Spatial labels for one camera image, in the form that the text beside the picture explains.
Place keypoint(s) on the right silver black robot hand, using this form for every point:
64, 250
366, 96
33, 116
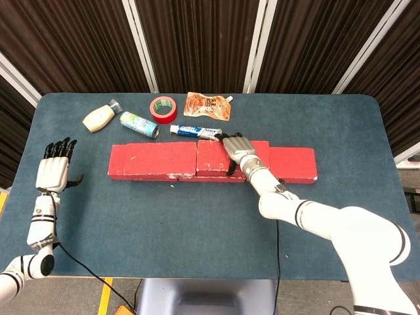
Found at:
238, 147

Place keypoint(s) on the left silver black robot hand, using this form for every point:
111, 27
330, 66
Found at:
52, 172

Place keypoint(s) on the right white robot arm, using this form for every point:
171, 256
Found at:
361, 229

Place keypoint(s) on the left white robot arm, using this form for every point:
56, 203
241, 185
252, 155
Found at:
41, 223

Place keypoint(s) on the white blue toothpaste tube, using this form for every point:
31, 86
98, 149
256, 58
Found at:
193, 131

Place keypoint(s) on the orange spout pouch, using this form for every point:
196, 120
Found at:
206, 106

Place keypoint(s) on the brown pleated partition panel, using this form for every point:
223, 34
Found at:
200, 42
72, 42
400, 82
13, 131
315, 42

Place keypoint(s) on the cream plastic bottle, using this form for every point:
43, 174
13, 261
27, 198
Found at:
98, 118

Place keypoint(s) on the red tape roll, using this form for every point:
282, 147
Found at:
164, 116

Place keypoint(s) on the blue felt table cover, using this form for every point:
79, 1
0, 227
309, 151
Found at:
164, 229

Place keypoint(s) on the orange object on floor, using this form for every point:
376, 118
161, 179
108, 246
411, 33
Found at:
124, 310

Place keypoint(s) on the black box on floor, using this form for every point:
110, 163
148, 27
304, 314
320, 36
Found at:
414, 200

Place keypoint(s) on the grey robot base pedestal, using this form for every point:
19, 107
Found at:
210, 295

